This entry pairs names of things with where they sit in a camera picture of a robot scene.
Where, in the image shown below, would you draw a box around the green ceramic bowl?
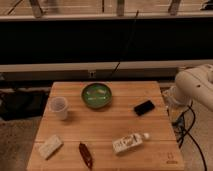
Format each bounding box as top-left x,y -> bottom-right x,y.
81,83 -> 112,109

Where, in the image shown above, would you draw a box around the black cable on wall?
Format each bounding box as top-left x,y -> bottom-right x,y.
108,9 -> 140,80

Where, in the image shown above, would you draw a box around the white sponge block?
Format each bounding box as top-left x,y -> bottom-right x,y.
38,135 -> 63,159

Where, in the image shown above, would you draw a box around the white labelled plastic bottle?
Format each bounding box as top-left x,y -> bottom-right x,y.
112,133 -> 150,154

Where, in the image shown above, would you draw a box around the black floor cables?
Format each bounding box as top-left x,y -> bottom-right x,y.
172,104 -> 208,171

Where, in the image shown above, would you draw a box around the black rectangular box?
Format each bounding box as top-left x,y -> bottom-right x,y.
134,100 -> 155,116

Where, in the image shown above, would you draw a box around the clear plastic cup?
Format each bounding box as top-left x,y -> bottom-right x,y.
49,97 -> 68,121

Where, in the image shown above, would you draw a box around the dark red chili pepper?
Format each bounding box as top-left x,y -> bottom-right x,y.
79,143 -> 93,169

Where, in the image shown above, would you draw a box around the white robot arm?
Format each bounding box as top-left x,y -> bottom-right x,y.
175,64 -> 213,111

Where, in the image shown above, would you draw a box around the white wall socket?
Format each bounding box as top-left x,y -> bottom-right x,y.
88,70 -> 96,79

